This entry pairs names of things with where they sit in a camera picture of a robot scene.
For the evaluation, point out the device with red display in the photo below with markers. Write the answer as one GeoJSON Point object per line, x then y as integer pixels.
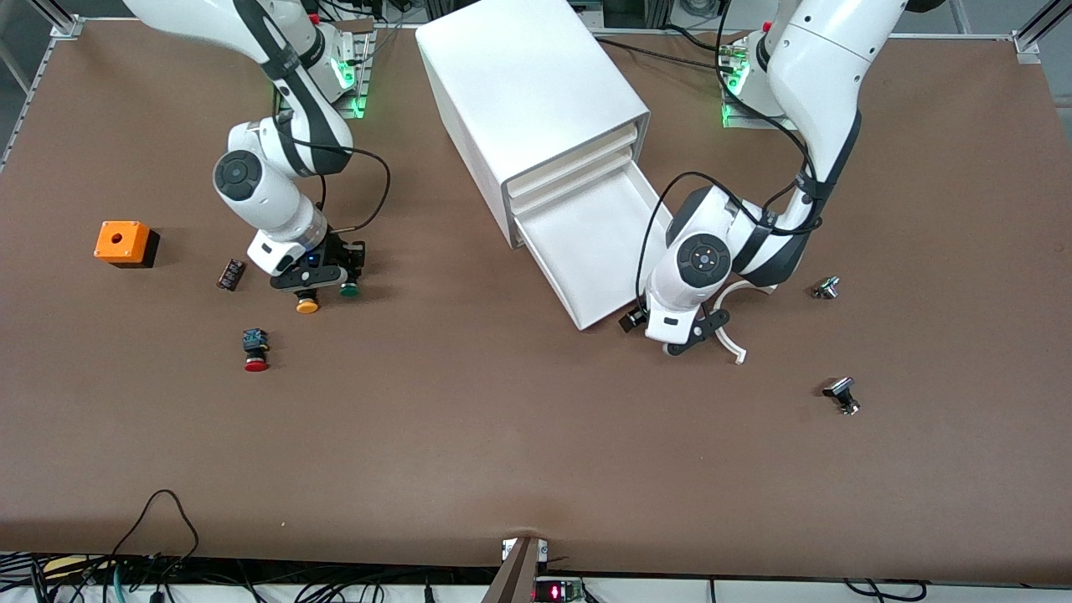
{"type": "Point", "coordinates": [557, 593]}

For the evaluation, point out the orange button enclosure box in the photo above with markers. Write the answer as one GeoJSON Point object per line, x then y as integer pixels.
{"type": "Point", "coordinates": [121, 241]}

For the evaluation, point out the red push button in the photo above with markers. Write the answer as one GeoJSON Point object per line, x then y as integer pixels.
{"type": "Point", "coordinates": [255, 352]}

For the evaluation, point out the white drawer cabinet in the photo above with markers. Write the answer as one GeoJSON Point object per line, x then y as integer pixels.
{"type": "Point", "coordinates": [519, 75]}

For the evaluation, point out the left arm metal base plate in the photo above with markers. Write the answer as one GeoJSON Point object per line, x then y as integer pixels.
{"type": "Point", "coordinates": [745, 121]}

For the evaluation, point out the aluminium frame corner bracket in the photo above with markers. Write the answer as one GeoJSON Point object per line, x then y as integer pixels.
{"type": "Point", "coordinates": [1026, 46]}
{"type": "Point", "coordinates": [67, 27]}

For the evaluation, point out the white lowest drawer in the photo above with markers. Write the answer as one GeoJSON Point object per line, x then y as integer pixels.
{"type": "Point", "coordinates": [586, 251]}

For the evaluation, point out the small metal selector switch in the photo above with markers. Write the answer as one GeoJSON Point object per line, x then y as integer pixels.
{"type": "Point", "coordinates": [826, 288]}

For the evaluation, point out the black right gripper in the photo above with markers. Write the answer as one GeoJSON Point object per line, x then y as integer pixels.
{"type": "Point", "coordinates": [338, 252]}

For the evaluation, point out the white middle drawer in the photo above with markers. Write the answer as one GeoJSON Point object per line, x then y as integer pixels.
{"type": "Point", "coordinates": [574, 184]}

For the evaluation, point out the white highest drawer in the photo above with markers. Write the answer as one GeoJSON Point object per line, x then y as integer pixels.
{"type": "Point", "coordinates": [574, 165]}

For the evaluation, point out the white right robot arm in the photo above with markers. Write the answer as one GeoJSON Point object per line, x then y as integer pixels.
{"type": "Point", "coordinates": [260, 193]}

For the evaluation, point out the green push button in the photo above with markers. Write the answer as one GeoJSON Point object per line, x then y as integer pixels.
{"type": "Point", "coordinates": [349, 291]}

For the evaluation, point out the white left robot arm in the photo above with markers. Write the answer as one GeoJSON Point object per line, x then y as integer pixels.
{"type": "Point", "coordinates": [812, 75]}

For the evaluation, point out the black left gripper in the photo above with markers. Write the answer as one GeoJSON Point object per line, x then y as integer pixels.
{"type": "Point", "coordinates": [634, 318]}

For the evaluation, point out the brown camera mount post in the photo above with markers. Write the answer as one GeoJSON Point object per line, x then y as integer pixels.
{"type": "Point", "coordinates": [515, 578]}

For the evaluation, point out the white curved plastic arc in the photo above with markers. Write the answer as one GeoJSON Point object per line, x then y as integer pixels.
{"type": "Point", "coordinates": [737, 352]}

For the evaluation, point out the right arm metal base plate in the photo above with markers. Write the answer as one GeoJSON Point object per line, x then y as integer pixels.
{"type": "Point", "coordinates": [366, 71]}

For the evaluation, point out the small black contact block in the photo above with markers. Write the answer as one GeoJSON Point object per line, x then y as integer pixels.
{"type": "Point", "coordinates": [231, 275]}

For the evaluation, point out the yellow push button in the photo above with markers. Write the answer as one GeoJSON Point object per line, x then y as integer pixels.
{"type": "Point", "coordinates": [307, 306]}

